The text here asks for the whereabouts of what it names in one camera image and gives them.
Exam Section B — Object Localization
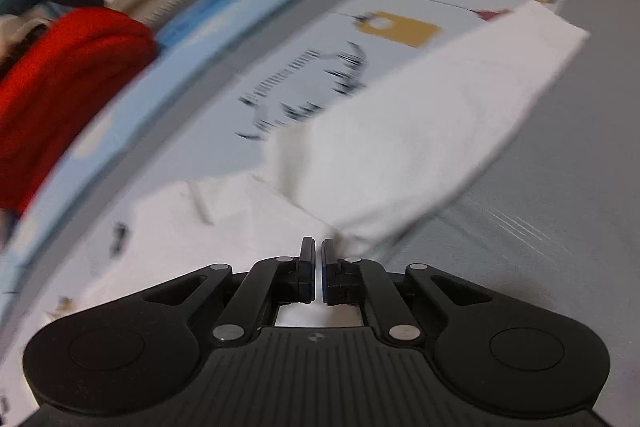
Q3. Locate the grey deer print bed sheet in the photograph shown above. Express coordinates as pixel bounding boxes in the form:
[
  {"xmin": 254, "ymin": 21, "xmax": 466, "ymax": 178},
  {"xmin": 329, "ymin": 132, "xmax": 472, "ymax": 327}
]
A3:
[{"xmin": 0, "ymin": 0, "xmax": 640, "ymax": 427}]

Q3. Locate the white long-sleeve shirt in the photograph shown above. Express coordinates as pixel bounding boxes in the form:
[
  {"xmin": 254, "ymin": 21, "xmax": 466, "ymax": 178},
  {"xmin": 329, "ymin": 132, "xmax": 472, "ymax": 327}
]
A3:
[{"xmin": 125, "ymin": 2, "xmax": 591, "ymax": 328}]

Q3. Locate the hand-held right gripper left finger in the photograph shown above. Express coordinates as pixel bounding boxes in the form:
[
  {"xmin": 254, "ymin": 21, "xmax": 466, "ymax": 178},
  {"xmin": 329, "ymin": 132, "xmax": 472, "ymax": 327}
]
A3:
[{"xmin": 142, "ymin": 237, "xmax": 317, "ymax": 348}]

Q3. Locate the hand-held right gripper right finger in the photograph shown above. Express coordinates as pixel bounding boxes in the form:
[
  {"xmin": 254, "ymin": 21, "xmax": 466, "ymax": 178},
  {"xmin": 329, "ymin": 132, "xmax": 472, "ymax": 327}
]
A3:
[{"xmin": 321, "ymin": 238, "xmax": 493, "ymax": 347}]

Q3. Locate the red folded blanket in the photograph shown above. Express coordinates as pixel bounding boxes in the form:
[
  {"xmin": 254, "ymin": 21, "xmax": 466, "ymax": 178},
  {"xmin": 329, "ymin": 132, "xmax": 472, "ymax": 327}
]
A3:
[{"xmin": 0, "ymin": 7, "xmax": 160, "ymax": 212}]

